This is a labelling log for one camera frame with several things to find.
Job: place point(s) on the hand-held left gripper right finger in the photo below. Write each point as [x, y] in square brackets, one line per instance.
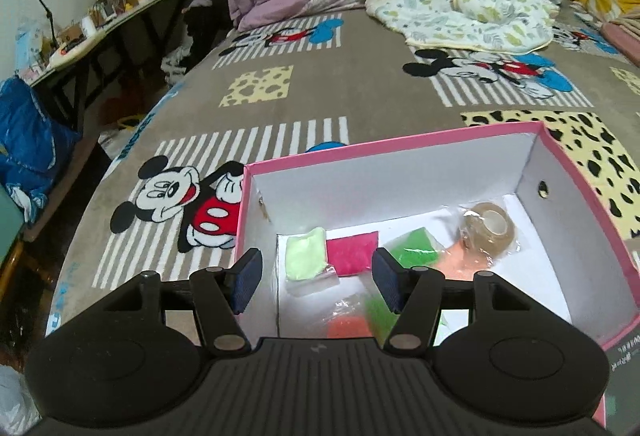
[387, 278]

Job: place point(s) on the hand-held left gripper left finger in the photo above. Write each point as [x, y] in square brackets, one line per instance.
[247, 281]

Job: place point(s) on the bright green clay packet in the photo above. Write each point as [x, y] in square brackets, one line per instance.
[415, 246]
[376, 313]

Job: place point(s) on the hot pink clay packet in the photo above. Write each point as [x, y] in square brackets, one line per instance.
[352, 252]

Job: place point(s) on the light green clay packet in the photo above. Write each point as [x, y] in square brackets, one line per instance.
[305, 256]

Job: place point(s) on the orange clay packet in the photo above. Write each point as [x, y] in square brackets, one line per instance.
[347, 327]

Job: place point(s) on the salmon clay packet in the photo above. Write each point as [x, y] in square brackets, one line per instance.
[457, 268]

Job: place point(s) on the pink cardboard box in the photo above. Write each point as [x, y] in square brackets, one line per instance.
[400, 181]

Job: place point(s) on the brown tape roll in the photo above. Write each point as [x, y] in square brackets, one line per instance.
[487, 228]

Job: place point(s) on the cartoon printed blanket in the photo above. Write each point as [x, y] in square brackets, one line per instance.
[380, 81]

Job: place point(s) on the yellow basin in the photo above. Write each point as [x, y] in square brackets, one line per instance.
[130, 121]

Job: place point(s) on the dark wooden bench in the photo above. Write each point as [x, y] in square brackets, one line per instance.
[60, 196]

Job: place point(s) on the white plastic bag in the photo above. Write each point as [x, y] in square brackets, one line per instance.
[177, 64]

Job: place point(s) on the teal storage box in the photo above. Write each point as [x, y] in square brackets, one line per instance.
[7, 226]

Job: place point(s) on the black clothes pile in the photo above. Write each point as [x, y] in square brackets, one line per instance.
[210, 26]

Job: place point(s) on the white leaf print cloth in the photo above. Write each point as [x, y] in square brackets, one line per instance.
[15, 396]

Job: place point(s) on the white leaf print quilt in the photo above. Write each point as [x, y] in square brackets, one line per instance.
[465, 11]

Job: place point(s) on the white top desk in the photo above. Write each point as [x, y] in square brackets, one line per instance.
[120, 19]

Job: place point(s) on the white bottle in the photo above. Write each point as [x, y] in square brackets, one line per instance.
[89, 26]

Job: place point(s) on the pale blue plastic bag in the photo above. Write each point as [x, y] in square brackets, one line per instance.
[27, 46]

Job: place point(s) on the black stand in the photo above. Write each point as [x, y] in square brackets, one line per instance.
[47, 14]

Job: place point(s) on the pink folded blanket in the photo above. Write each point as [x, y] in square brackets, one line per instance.
[625, 36]

